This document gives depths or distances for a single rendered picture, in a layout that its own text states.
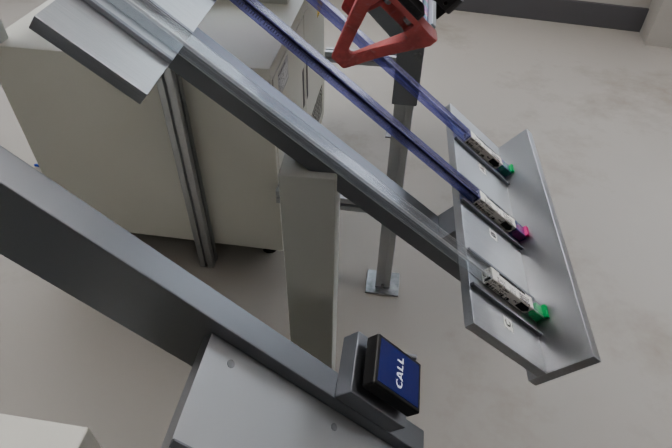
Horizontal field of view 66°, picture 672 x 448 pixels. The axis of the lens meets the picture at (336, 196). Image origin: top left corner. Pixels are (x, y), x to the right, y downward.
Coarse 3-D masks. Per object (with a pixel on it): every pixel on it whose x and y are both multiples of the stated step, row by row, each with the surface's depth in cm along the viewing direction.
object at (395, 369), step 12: (384, 348) 38; (384, 360) 37; (396, 360) 38; (408, 360) 39; (384, 372) 36; (396, 372) 37; (408, 372) 38; (384, 384) 36; (396, 384) 37; (408, 384) 38; (408, 396) 37
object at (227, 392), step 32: (224, 352) 33; (192, 384) 31; (224, 384) 32; (256, 384) 34; (288, 384) 36; (192, 416) 30; (224, 416) 31; (256, 416) 33; (288, 416) 34; (320, 416) 36
